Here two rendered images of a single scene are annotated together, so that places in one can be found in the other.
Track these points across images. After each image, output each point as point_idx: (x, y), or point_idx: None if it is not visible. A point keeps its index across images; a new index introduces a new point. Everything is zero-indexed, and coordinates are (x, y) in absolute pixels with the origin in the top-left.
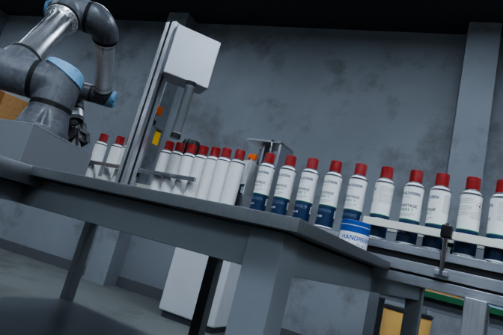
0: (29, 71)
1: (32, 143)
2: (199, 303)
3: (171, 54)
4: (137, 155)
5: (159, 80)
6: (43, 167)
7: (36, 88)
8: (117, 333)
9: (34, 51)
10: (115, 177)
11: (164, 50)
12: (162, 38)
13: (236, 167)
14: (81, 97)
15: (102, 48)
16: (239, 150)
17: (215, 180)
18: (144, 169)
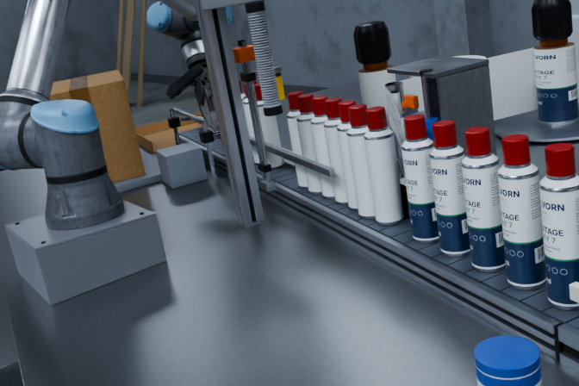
0: (20, 146)
1: (52, 270)
2: None
3: None
4: (243, 154)
5: (210, 20)
6: (21, 370)
7: (40, 163)
8: None
9: (19, 99)
10: None
11: None
12: None
13: (374, 149)
14: (183, 32)
15: None
16: (368, 114)
17: (356, 174)
18: (278, 151)
